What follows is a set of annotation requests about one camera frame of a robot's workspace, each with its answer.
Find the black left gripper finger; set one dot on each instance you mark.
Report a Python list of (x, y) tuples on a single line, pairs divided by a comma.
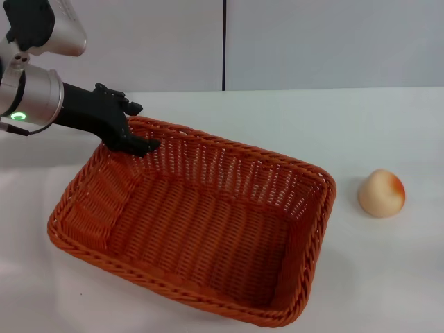
[(142, 145), (133, 108)]

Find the toy peach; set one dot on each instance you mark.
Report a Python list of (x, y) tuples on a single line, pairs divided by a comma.
[(381, 194)]

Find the orange woven wicker basket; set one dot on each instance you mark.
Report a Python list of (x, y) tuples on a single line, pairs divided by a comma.
[(194, 225)]

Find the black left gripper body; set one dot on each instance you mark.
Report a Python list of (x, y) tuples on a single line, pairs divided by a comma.
[(86, 109)]

